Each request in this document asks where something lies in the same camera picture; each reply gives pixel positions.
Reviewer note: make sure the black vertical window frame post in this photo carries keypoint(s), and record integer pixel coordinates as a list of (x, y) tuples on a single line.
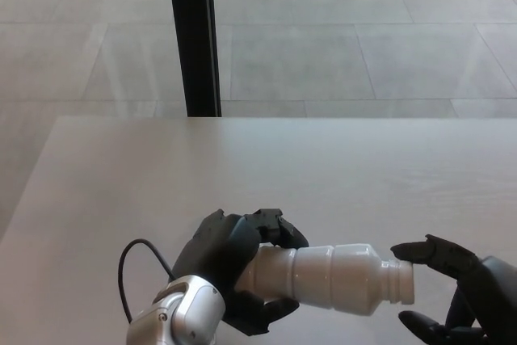
[(196, 38)]

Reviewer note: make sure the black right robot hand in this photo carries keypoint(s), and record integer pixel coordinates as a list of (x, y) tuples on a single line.
[(497, 300)]

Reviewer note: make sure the white plastic bottle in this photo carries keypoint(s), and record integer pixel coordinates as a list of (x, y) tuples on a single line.
[(335, 280)]

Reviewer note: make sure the white screw bottle cap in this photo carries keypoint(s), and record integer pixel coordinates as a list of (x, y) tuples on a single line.
[(402, 282)]

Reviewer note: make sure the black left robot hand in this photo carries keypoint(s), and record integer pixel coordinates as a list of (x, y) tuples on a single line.
[(218, 256)]

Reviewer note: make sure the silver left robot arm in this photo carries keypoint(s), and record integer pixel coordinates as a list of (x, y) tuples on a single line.
[(182, 312)]

